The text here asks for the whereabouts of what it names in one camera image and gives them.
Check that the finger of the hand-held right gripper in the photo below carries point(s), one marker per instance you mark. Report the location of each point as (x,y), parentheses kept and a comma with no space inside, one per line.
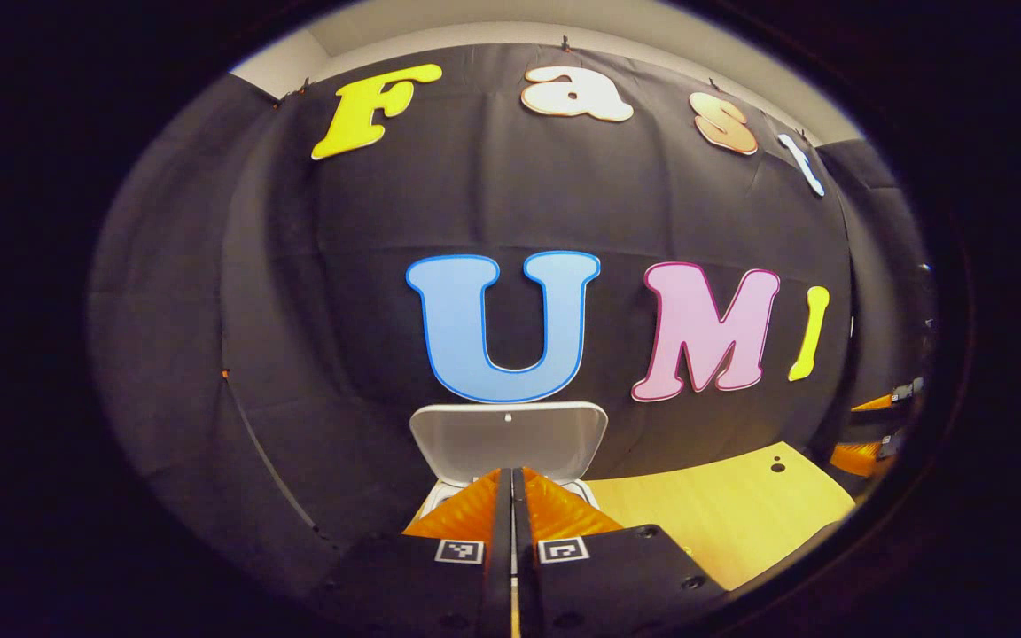
(878,405)
(861,456)

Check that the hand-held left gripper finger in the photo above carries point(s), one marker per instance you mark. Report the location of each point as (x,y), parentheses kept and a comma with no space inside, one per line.
(521,549)
(500,549)

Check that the white desktop garbage bin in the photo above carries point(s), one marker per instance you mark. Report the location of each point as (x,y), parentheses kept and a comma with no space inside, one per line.
(510,439)

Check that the black backdrop cloth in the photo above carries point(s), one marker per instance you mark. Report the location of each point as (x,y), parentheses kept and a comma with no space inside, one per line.
(475,204)

